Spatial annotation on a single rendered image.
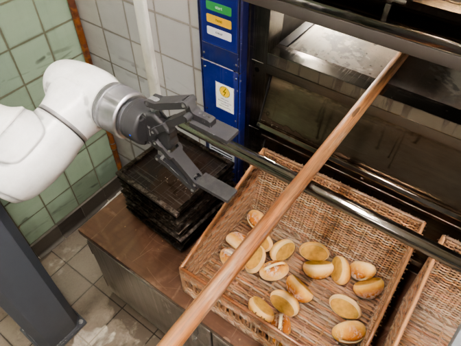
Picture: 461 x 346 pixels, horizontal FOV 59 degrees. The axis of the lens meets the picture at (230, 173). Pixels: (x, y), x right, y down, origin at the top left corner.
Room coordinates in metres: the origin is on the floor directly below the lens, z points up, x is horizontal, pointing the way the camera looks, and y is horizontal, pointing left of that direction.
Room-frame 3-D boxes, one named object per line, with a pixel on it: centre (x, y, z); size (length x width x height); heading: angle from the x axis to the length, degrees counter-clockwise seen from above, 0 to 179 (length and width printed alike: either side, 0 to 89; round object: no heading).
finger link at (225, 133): (0.45, 0.02, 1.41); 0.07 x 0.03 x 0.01; 54
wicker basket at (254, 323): (0.64, -0.20, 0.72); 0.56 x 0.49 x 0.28; 56
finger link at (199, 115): (0.47, 0.05, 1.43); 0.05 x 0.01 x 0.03; 54
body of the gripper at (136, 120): (0.53, 0.13, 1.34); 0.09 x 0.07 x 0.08; 54
